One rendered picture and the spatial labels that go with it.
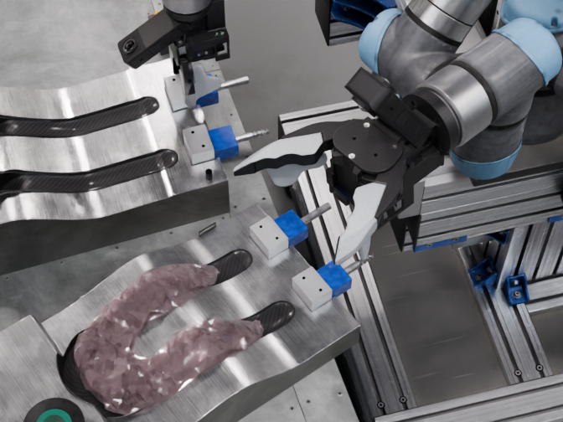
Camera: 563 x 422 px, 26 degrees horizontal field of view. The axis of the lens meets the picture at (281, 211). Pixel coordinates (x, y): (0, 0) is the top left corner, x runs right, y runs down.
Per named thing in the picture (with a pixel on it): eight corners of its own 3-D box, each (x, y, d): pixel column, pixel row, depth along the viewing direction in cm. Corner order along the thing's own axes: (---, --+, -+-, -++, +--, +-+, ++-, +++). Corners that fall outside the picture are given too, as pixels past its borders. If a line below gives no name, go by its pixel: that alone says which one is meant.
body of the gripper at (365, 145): (373, 236, 120) (460, 172, 124) (369, 180, 113) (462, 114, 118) (322, 193, 124) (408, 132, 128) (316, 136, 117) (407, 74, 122)
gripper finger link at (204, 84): (226, 111, 190) (219, 63, 184) (190, 120, 189) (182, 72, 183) (221, 100, 192) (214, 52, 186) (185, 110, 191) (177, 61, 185)
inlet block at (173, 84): (243, 78, 199) (242, 57, 194) (253, 101, 196) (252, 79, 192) (166, 98, 197) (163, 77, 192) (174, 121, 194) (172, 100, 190)
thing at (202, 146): (264, 129, 193) (263, 108, 189) (273, 153, 191) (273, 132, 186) (184, 150, 191) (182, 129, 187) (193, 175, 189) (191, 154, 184)
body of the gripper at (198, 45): (230, 62, 185) (228, 7, 174) (176, 76, 183) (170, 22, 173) (216, 26, 189) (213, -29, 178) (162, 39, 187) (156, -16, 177)
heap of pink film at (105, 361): (205, 254, 181) (203, 226, 175) (275, 342, 173) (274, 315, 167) (53, 345, 173) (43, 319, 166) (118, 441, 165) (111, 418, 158)
